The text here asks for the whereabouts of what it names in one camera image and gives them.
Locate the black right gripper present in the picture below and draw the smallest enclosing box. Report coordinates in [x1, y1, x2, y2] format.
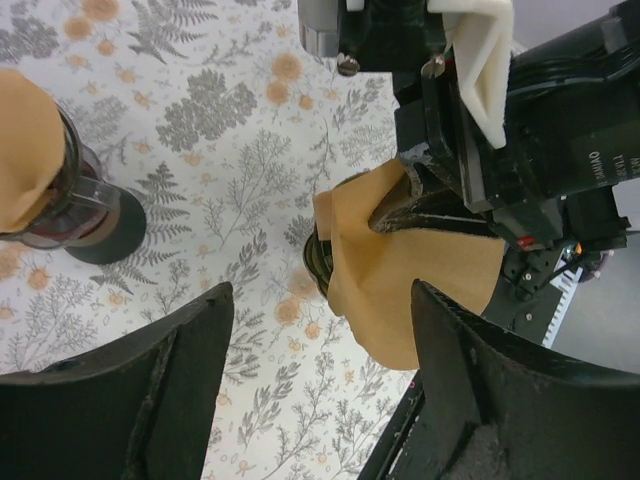
[337, 0, 566, 251]

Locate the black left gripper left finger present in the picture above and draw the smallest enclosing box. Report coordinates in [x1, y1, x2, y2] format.
[1, 282, 234, 479]

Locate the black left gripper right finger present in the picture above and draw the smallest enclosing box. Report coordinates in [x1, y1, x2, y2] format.
[418, 280, 639, 479]

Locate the green glass dripper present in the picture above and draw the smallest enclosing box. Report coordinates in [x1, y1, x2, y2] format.
[303, 228, 333, 298]

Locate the brown paper coffee filter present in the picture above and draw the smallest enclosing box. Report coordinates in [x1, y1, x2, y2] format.
[1, 69, 65, 233]

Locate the floral patterned table mat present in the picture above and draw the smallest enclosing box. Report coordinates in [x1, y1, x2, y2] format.
[1, 1, 411, 479]

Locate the light blue cable duct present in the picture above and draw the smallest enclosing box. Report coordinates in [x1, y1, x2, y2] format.
[542, 267, 583, 349]

